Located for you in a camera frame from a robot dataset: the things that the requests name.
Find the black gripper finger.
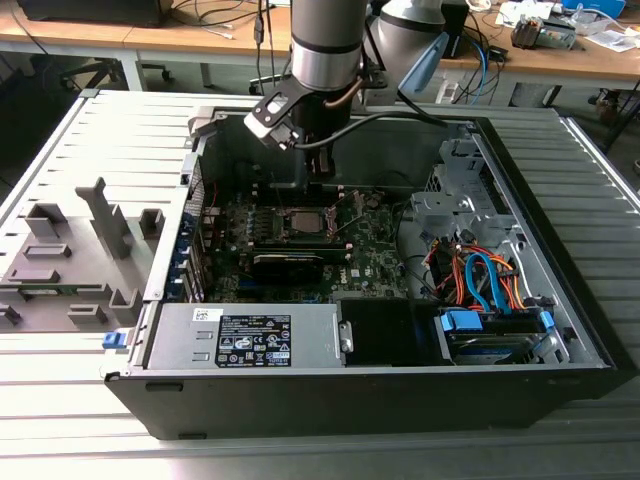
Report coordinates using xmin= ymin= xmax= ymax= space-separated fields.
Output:
xmin=306 ymin=148 xmax=335 ymax=177

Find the metal socket cover frame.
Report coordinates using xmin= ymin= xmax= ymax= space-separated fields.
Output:
xmin=329 ymin=191 xmax=369 ymax=236

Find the silver green CPU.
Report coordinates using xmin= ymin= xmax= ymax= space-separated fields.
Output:
xmin=291 ymin=211 xmax=327 ymax=235

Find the black RAM slot row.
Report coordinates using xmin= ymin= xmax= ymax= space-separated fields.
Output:
xmin=251 ymin=237 xmax=353 ymax=264
xmin=253 ymin=183 xmax=345 ymax=208

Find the CPU socket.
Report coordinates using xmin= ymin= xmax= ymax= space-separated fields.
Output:
xmin=281 ymin=206 xmax=337 ymax=240

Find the black office chair base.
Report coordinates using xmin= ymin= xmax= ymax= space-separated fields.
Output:
xmin=59 ymin=57 xmax=174 ymax=94
xmin=248 ymin=72 xmax=296 ymax=96

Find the green motherboard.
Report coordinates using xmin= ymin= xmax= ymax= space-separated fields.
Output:
xmin=199 ymin=184 xmax=417 ymax=307

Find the black graphics card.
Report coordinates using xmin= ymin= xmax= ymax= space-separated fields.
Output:
xmin=251 ymin=251 xmax=325 ymax=286

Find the silver metal drive cage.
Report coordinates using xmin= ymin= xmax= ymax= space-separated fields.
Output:
xmin=408 ymin=135 xmax=532 ymax=262

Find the black box device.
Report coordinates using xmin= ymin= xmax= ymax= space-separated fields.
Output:
xmin=442 ymin=0 xmax=471 ymax=59

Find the black plastic shroud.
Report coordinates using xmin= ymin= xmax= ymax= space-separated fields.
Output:
xmin=335 ymin=297 xmax=417 ymax=370

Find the copper heat sink cooler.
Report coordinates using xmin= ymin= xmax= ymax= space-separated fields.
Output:
xmin=510 ymin=14 xmax=546 ymax=50

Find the grey power supply unit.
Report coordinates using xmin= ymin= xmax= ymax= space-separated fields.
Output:
xmin=143 ymin=301 xmax=347 ymax=372

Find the hard disk blue carrier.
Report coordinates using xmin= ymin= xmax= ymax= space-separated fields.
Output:
xmin=433 ymin=306 xmax=557 ymax=367

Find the black monitor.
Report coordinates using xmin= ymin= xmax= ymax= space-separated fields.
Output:
xmin=17 ymin=0 xmax=174 ymax=29

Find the black open PC case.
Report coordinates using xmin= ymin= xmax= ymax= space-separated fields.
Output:
xmin=102 ymin=99 xmax=626 ymax=441

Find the small grey metal box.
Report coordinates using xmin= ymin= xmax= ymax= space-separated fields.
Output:
xmin=542 ymin=18 xmax=577 ymax=50

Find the grey parts rack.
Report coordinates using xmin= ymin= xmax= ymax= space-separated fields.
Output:
xmin=0 ymin=177 xmax=167 ymax=335

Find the wooden desk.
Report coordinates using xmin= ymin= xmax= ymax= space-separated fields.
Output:
xmin=0 ymin=0 xmax=640 ymax=86

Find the green RAM stick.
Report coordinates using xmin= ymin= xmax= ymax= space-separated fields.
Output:
xmin=18 ymin=283 xmax=107 ymax=297

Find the blue box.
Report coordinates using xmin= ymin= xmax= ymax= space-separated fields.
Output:
xmin=562 ymin=0 xmax=627 ymax=14

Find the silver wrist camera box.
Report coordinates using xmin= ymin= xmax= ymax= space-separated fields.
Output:
xmin=242 ymin=89 xmax=302 ymax=152

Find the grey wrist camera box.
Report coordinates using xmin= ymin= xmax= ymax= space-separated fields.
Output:
xmin=360 ymin=69 xmax=397 ymax=107

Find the black camera cable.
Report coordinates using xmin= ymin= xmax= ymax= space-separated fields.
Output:
xmin=292 ymin=110 xmax=449 ymax=149

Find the blue flat data wire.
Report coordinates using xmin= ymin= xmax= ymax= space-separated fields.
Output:
xmin=463 ymin=251 xmax=507 ymax=317

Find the orange wire bundle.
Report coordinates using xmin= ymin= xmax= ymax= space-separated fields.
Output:
xmin=430 ymin=243 xmax=530 ymax=315

